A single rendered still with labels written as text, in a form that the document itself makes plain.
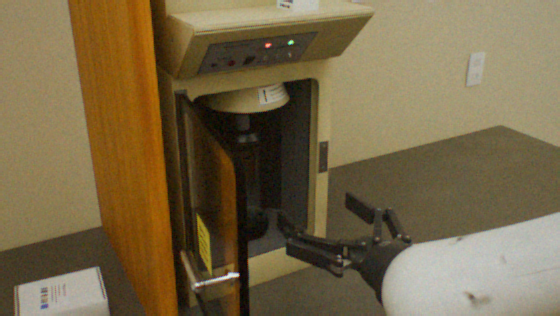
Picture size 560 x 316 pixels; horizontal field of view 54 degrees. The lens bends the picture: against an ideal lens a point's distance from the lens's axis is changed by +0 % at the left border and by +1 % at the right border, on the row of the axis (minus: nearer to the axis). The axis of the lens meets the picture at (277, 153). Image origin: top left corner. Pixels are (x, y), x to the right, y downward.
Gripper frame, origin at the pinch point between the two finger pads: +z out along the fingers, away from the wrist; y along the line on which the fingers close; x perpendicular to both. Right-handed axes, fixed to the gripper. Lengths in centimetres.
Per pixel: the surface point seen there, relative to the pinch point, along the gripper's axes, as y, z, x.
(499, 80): -117, 60, 9
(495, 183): -78, 26, 25
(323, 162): -12.8, 17.4, 0.9
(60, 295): 39, 29, 22
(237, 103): 4.5, 20.9, -13.6
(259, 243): 0.4, 20.7, 18.1
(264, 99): -0.4, 19.4, -14.0
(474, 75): -103, 60, 5
